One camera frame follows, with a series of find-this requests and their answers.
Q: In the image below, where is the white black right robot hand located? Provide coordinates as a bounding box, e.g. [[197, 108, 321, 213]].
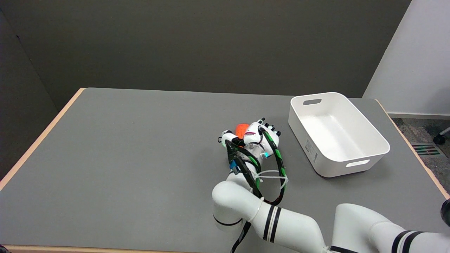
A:
[[218, 118, 282, 157]]

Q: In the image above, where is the orange mango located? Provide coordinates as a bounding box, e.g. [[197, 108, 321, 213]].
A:
[[234, 123, 250, 139]]

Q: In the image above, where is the white plastic bin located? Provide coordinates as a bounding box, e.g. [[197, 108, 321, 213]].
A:
[[288, 92, 391, 178]]

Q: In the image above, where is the floor vent grille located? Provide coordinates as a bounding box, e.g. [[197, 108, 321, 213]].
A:
[[411, 143, 442, 156]]

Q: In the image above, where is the black chair caster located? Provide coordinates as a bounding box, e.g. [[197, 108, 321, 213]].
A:
[[433, 127, 450, 145]]

